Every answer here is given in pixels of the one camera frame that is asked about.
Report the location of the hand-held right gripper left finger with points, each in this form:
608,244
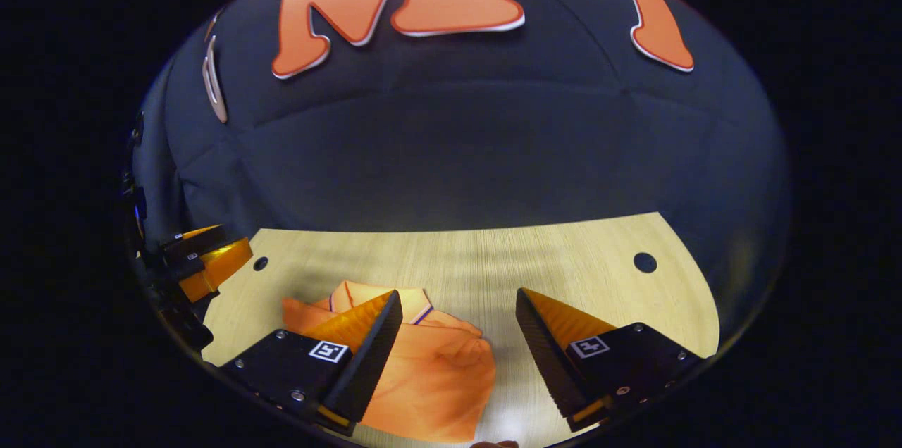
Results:
373,349

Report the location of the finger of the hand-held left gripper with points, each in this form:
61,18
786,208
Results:
222,265
194,242

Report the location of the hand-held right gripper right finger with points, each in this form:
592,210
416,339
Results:
542,349

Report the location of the orange polo T-shirt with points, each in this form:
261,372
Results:
437,377

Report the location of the black backdrop cloth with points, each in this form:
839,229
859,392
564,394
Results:
458,152

